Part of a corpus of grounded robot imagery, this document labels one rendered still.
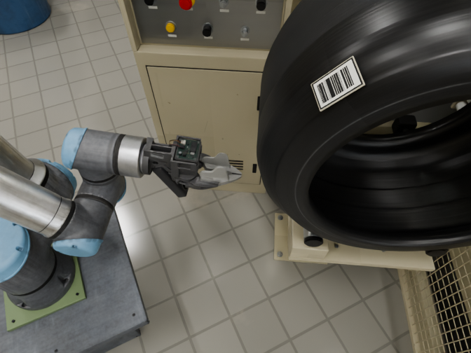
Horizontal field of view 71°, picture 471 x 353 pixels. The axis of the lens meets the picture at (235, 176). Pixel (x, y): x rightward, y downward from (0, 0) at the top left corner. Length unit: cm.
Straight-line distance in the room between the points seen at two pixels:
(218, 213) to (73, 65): 176
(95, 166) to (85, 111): 183
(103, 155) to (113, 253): 51
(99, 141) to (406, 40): 57
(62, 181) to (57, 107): 164
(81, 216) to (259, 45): 85
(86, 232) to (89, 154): 17
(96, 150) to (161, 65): 67
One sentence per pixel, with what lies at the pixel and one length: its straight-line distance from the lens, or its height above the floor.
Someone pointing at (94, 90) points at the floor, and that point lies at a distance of 270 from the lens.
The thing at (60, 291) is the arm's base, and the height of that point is 64.
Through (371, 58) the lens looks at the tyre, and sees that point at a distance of 43.
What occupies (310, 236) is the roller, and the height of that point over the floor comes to 92.
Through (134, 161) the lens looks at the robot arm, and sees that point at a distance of 71.
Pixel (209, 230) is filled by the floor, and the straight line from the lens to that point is 181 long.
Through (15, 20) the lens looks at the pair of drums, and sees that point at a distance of 355.
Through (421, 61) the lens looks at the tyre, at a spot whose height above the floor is 140.
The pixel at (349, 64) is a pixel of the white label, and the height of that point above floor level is 138.
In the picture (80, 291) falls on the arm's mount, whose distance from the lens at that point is 115.
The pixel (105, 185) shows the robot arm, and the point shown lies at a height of 99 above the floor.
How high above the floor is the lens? 162
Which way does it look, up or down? 55 degrees down
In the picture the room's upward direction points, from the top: straight up
